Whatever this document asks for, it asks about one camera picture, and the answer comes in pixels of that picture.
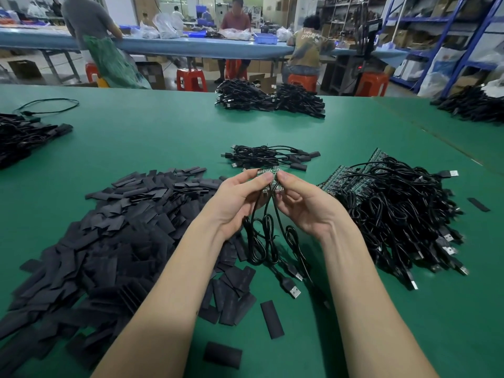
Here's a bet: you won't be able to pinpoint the person's right hand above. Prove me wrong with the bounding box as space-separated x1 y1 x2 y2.
274 171 352 244

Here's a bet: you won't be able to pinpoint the person's left hand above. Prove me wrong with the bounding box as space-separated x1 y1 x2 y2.
205 168 275 239

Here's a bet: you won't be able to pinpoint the circuit board strip with cables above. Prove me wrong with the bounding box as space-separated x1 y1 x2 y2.
241 166 316 300

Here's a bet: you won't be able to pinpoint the person's right forearm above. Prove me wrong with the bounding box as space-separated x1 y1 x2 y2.
321 228 439 378

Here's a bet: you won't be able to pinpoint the person's left forearm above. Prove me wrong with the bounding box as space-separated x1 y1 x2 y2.
90 220 234 378

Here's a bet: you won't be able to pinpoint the green circuit board panels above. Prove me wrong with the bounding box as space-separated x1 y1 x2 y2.
317 148 391 195

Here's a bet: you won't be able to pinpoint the cardboard box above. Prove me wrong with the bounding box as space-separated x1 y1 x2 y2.
248 72 277 93
7 60 43 80
135 61 166 90

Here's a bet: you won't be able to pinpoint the single black shrink tube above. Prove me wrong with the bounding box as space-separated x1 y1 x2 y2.
467 197 491 213
260 300 285 340
203 342 243 370

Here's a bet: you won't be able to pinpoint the long blue work table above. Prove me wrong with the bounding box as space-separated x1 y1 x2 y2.
0 27 411 68

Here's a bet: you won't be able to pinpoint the pile of black sleeves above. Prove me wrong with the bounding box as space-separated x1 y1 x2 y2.
0 166 257 378

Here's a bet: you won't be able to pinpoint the black machine with display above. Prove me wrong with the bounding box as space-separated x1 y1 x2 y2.
328 17 385 96

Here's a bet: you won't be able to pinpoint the white sack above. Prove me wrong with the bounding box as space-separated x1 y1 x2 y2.
417 47 466 98

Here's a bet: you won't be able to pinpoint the blue metal shelving rack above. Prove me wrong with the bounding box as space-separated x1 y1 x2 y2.
377 0 504 95

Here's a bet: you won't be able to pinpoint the small bundle of finished cables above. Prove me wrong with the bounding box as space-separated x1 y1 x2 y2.
220 144 321 172

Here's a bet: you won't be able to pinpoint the pile of bundled black cables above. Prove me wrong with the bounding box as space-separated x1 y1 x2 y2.
0 113 74 170
214 79 327 119
430 85 504 123

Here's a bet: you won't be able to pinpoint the large heap of plug cables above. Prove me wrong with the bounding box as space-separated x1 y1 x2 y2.
329 155 470 291

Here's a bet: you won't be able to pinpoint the loose black cable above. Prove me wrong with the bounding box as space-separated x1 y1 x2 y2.
13 98 80 117

